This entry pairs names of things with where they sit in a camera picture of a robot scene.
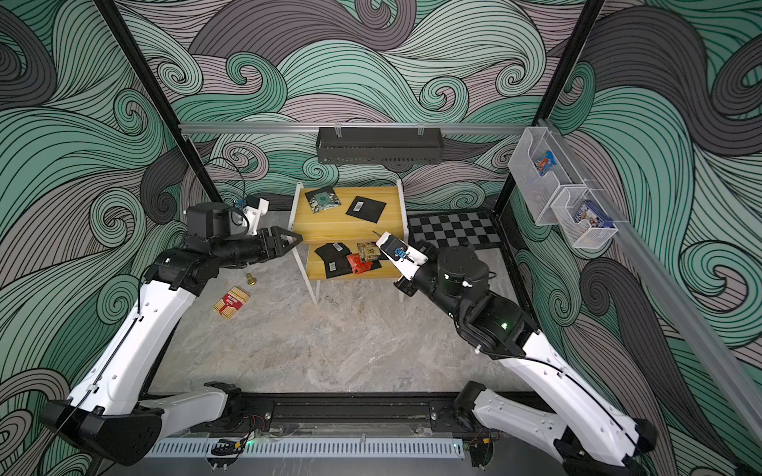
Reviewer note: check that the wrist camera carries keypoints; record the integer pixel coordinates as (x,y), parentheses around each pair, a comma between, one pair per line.
(253,208)
(405,258)

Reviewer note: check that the white slotted cable duct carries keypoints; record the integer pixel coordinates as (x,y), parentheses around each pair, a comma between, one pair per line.
(260,448)

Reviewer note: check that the white wooden two-tier shelf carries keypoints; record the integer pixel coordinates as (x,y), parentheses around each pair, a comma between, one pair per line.
(334,226)

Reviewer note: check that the red striped box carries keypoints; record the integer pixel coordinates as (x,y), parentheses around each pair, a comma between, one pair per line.
(231,303)

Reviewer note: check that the black tea bag lower left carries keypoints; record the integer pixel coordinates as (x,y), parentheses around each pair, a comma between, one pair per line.
(331,252)

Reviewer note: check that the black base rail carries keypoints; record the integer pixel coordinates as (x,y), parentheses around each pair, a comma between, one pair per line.
(282,413)

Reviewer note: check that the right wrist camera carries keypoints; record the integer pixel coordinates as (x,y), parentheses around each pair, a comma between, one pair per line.
(405,258)

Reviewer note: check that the black wall tray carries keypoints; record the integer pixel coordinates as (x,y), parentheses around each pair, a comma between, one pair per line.
(386,147)

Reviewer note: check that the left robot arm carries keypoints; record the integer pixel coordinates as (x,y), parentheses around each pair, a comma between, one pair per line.
(104,413)

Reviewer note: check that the red tea bag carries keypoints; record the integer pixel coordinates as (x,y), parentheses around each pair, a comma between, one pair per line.
(358,265)

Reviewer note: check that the checkered board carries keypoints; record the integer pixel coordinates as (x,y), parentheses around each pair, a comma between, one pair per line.
(471,228)

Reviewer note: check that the black tea bag lower front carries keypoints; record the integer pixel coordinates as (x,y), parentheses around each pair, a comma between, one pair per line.
(337,267)

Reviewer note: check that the clear wall bin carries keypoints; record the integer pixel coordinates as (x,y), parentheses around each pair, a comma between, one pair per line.
(543,168)
(582,219)

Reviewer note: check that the black tea bag with barcode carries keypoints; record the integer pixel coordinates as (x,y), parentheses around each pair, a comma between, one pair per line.
(366,209)

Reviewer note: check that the aluminium wall rail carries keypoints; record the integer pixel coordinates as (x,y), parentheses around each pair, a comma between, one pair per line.
(271,127)

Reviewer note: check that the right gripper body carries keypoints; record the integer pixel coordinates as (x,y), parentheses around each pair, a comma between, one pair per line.
(434,281)

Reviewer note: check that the clear wall bin lower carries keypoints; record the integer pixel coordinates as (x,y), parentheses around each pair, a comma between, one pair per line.
(582,219)

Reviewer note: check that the oolong tea bag lower shelf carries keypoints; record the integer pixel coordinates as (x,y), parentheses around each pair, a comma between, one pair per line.
(368,252)

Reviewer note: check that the jasmine tea bag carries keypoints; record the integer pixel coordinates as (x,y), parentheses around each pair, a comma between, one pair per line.
(322,199)

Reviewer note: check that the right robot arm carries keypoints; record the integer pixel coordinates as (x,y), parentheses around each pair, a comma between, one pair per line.
(580,429)

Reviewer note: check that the clear wall bin upper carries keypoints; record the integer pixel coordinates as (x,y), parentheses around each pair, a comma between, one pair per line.
(543,168)

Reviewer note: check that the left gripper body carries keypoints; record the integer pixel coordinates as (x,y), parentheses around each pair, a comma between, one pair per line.
(243,251)

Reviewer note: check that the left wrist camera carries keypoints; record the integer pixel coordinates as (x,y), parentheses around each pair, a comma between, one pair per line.
(253,208)

